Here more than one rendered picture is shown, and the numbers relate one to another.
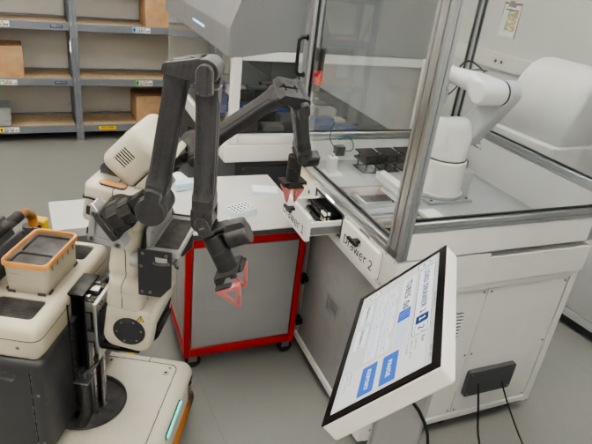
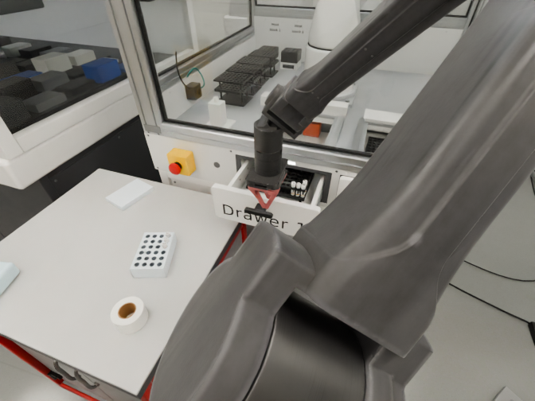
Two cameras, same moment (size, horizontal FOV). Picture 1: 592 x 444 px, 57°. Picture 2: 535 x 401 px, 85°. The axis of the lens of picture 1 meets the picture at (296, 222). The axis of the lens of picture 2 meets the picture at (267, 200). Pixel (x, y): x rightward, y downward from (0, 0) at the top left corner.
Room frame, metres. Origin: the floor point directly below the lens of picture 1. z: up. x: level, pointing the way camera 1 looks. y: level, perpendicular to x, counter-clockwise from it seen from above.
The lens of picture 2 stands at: (1.67, 0.41, 1.41)
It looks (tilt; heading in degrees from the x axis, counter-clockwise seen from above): 41 degrees down; 314
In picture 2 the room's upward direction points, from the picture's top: straight up
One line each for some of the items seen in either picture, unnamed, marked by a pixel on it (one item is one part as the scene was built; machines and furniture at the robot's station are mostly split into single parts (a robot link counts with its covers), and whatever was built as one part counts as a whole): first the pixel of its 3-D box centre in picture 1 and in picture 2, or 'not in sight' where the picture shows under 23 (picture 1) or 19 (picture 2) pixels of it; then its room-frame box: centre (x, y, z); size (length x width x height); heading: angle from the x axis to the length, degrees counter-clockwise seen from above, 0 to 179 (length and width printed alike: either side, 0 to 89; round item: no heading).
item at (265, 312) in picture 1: (227, 267); (146, 309); (2.38, 0.32, 0.38); 0.62 x 0.58 x 0.76; 25
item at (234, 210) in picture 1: (240, 210); (154, 254); (2.24, 0.26, 0.78); 0.12 x 0.08 x 0.04; 135
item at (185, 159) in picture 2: not in sight; (181, 162); (2.43, 0.03, 0.88); 0.07 x 0.05 x 0.07; 25
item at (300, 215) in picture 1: (295, 214); (263, 212); (2.07, 0.01, 0.87); 0.29 x 0.02 x 0.11; 25
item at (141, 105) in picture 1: (152, 105); not in sight; (5.55, 1.64, 0.28); 0.41 x 0.32 x 0.28; 118
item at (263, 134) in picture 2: (296, 160); (268, 134); (2.03, 0.03, 1.13); 0.07 x 0.06 x 0.07; 123
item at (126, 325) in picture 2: not in sight; (130, 314); (2.12, 0.39, 0.78); 0.07 x 0.07 x 0.04
